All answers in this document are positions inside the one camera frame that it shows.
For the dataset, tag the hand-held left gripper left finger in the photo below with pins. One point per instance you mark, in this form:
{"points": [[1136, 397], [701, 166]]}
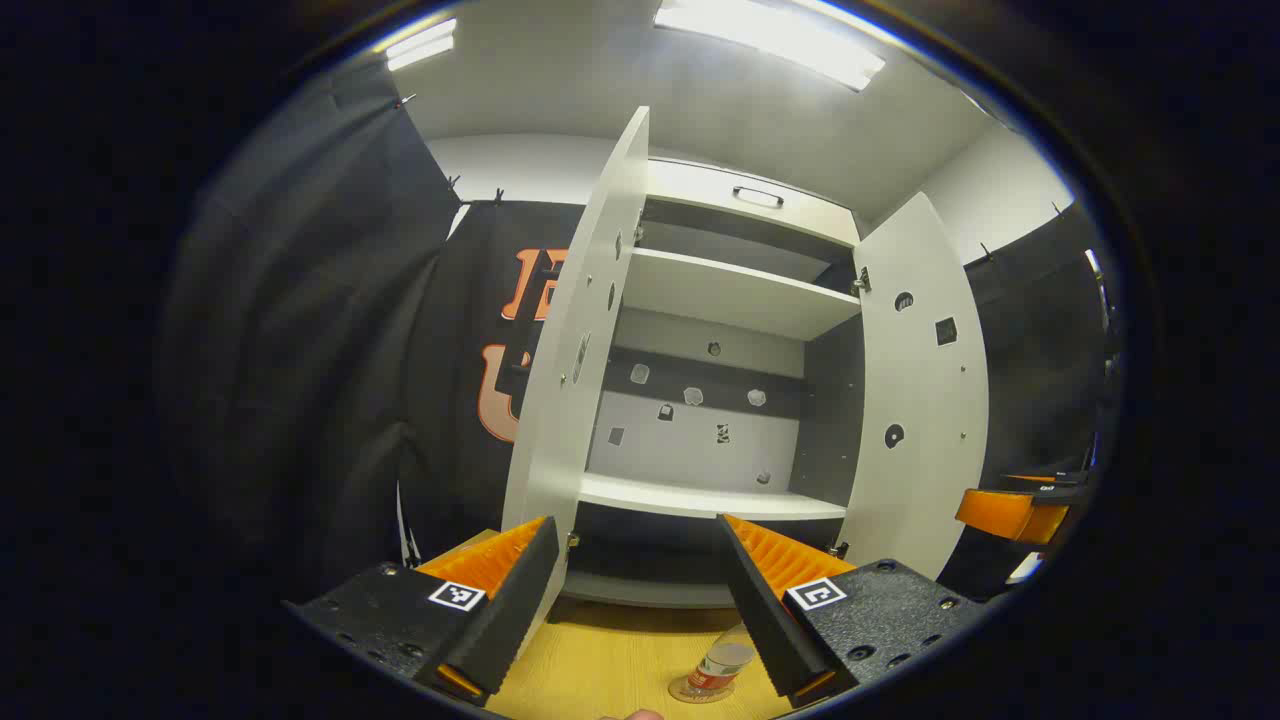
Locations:
{"points": [[510, 610]]}

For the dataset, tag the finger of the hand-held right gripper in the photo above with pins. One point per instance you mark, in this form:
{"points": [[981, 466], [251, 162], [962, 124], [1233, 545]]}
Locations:
{"points": [[1050, 484], [1005, 515]]}

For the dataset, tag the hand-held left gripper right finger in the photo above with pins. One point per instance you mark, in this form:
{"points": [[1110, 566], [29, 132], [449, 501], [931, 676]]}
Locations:
{"points": [[765, 610]]}

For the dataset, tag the clear plastic bottle red label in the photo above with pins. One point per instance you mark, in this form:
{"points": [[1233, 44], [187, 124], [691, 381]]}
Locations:
{"points": [[718, 668]]}

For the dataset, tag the white cabinet door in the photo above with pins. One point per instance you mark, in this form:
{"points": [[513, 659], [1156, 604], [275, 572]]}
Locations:
{"points": [[920, 400], [585, 300]]}

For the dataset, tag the white flat object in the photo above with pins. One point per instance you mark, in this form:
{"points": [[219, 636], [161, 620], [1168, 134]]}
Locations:
{"points": [[1027, 568]]}

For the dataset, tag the white lower cabinet shelf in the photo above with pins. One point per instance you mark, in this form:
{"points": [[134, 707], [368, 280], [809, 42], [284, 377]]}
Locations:
{"points": [[700, 497]]}

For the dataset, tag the white cabinet shelf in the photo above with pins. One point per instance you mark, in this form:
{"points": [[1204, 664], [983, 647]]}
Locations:
{"points": [[730, 295], [700, 497]]}

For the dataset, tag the white cabinet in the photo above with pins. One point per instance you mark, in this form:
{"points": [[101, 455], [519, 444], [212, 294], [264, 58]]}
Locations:
{"points": [[690, 440]]}

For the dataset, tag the metal right door hinge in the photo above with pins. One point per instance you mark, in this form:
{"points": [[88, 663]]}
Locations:
{"points": [[861, 281]]}

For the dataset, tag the white upper cabinet shelf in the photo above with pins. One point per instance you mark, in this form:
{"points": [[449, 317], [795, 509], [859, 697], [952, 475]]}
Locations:
{"points": [[730, 295]]}

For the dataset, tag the long ceiling light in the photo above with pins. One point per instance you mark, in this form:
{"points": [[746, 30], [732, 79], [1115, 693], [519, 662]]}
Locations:
{"points": [[770, 35], [420, 45]]}

